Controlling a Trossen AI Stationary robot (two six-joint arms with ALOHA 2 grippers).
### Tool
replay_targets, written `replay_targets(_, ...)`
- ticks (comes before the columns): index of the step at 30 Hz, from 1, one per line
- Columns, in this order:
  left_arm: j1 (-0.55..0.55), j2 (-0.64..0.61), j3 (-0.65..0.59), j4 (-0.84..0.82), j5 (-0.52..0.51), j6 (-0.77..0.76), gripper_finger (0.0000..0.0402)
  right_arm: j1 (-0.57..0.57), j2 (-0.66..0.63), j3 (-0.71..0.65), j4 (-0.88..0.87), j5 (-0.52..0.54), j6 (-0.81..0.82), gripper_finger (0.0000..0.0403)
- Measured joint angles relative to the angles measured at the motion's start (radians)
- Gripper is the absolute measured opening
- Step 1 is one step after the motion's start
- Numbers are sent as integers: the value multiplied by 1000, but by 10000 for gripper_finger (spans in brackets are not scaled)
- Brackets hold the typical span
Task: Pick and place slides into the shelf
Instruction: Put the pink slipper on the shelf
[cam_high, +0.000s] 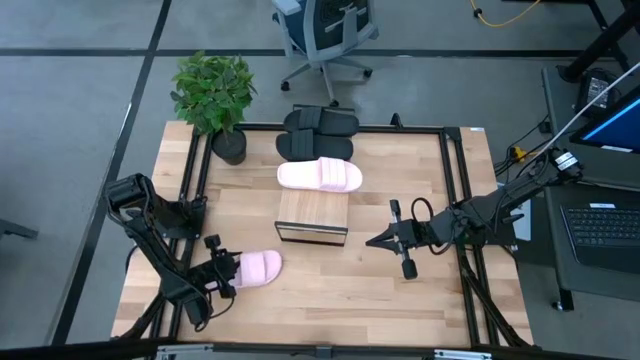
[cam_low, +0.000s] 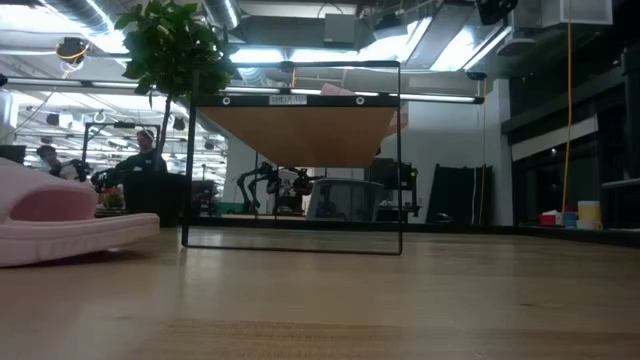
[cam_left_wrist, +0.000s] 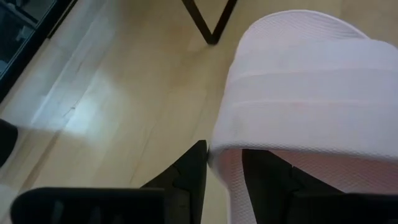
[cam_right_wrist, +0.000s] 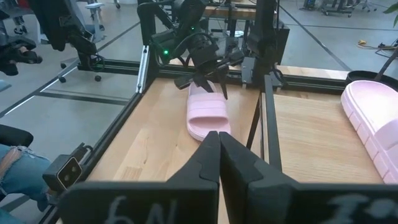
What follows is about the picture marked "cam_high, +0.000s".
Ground black desk leg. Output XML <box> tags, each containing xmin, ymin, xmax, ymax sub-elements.
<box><xmin>557</xmin><ymin>0</ymin><xmax>640</xmax><ymax>84</ymax></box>

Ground black rail with silver brackets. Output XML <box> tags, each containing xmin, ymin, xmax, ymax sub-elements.
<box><xmin>0</xmin><ymin>338</ymin><xmax>640</xmax><ymax>360</ymax></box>

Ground grey chair base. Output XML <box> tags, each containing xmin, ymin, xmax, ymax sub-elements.
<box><xmin>0</xmin><ymin>218</ymin><xmax>40</xmax><ymax>242</ymax></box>

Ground white paper sheet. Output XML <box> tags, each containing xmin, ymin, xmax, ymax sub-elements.
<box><xmin>512</xmin><ymin>212</ymin><xmax>533</xmax><ymax>242</ymax></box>

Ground black aluminium table frame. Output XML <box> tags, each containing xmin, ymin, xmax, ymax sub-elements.
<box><xmin>113</xmin><ymin>119</ymin><xmax>534</xmax><ymax>351</ymax></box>

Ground pink slide sandal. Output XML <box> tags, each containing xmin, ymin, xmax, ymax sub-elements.
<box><xmin>207</xmin><ymin>249</ymin><xmax>284</xmax><ymax>292</ymax></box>
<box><xmin>276</xmin><ymin>156</ymin><xmax>364</xmax><ymax>194</ymax></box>

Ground dark grey desk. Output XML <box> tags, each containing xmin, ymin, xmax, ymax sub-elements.
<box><xmin>541</xmin><ymin>63</ymin><xmax>640</xmax><ymax>314</ymax></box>

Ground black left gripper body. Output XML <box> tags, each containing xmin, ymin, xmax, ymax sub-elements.
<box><xmin>192</xmin><ymin>234</ymin><xmax>237</xmax><ymax>300</ymax></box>

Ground thin white rod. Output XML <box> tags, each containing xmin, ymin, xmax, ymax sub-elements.
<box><xmin>547</xmin><ymin>59</ymin><xmax>640</xmax><ymax>152</ymax></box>

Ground green potted plant black pot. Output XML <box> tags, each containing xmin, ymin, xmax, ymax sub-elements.
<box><xmin>169</xmin><ymin>49</ymin><xmax>259</xmax><ymax>167</ymax></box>

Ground computer monitor blue screen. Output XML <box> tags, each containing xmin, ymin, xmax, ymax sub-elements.
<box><xmin>569</xmin><ymin>84</ymin><xmax>640</xmax><ymax>156</ymax></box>

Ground grey office chair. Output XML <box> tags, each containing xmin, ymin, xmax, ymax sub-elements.
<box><xmin>271</xmin><ymin>0</ymin><xmax>380</xmax><ymax>109</ymax></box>

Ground black power adapter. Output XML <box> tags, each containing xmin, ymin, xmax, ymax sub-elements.
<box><xmin>574</xmin><ymin>67</ymin><xmax>621</xmax><ymax>119</ymax></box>

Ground wooden shelf black metal frame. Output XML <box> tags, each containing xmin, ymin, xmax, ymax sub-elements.
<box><xmin>273</xmin><ymin>103</ymin><xmax>357</xmax><ymax>248</ymax></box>

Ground yellow cable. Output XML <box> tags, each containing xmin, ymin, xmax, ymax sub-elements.
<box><xmin>468</xmin><ymin>0</ymin><xmax>542</xmax><ymax>29</ymax></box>

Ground black laptop keyboard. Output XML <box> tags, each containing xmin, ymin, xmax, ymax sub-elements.
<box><xmin>559</xmin><ymin>202</ymin><xmax>640</xmax><ymax>275</ymax></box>

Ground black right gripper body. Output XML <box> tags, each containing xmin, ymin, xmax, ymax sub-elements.
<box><xmin>389</xmin><ymin>199</ymin><xmax>438</xmax><ymax>281</ymax></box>

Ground black slide sandal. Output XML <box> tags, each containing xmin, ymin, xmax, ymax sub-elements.
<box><xmin>275</xmin><ymin>130</ymin><xmax>355</xmax><ymax>163</ymax></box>
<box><xmin>282</xmin><ymin>106</ymin><xmax>361</xmax><ymax>138</ymax></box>

